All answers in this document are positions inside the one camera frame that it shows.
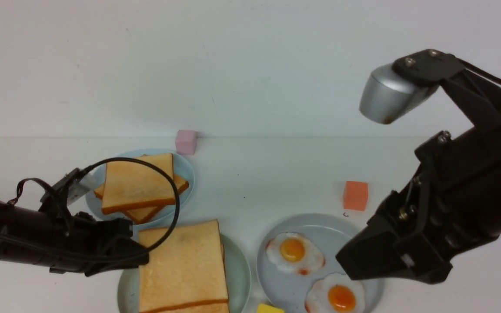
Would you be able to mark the orange foam cube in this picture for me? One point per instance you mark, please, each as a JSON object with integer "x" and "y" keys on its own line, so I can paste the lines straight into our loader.
{"x": 355, "y": 196}

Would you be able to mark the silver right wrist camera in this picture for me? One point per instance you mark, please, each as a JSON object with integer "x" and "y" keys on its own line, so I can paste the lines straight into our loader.
{"x": 387, "y": 96}

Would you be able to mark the grey egg plate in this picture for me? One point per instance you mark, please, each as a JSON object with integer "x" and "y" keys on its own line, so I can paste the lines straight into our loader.
{"x": 288, "y": 291}

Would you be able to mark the blue bread plate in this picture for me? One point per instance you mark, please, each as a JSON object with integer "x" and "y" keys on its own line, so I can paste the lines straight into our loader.
{"x": 182, "y": 167}

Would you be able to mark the fried egg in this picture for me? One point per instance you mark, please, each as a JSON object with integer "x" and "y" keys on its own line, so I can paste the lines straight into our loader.
{"x": 206, "y": 308}
{"x": 335, "y": 293}
{"x": 293, "y": 253}

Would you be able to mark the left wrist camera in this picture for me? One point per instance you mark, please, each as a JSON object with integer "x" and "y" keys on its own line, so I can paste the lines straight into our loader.
{"x": 66, "y": 191}

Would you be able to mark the pink foam cube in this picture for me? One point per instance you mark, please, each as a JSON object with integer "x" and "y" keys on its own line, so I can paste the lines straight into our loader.
{"x": 186, "y": 142}

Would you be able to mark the yellow foam cube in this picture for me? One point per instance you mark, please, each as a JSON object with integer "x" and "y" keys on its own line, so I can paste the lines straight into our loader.
{"x": 265, "y": 308}

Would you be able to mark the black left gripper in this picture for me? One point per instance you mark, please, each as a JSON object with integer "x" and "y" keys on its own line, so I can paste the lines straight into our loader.
{"x": 112, "y": 239}

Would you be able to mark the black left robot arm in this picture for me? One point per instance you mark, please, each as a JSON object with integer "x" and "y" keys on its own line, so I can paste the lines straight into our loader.
{"x": 34, "y": 226}

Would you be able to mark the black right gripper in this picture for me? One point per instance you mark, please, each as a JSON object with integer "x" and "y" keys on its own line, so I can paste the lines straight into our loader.
{"x": 412, "y": 235}

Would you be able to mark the mint green plate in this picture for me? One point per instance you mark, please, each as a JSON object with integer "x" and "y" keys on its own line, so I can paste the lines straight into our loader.
{"x": 238, "y": 275}

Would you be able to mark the toast slice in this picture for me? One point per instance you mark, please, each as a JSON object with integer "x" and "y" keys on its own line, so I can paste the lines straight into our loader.
{"x": 131, "y": 186}
{"x": 187, "y": 269}
{"x": 144, "y": 215}

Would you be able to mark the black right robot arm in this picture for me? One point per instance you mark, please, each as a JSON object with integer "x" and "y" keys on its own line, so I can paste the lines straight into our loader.
{"x": 451, "y": 205}

